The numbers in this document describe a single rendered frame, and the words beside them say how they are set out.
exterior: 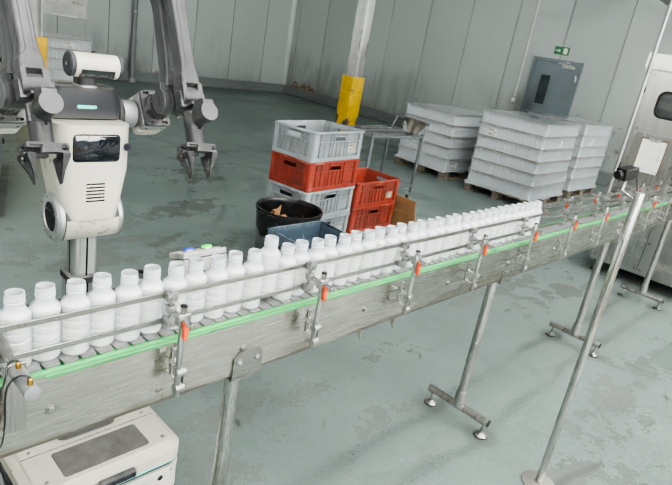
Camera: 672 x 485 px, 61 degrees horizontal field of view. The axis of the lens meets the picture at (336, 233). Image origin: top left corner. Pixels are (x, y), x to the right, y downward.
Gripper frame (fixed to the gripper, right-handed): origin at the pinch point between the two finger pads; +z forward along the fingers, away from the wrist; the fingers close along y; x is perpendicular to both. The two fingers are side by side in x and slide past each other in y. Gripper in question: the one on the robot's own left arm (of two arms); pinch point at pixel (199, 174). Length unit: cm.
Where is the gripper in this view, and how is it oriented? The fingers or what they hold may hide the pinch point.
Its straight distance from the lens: 180.1
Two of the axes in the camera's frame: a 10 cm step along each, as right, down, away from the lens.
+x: -7.2, 1.5, 6.8
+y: 6.8, -0.5, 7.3
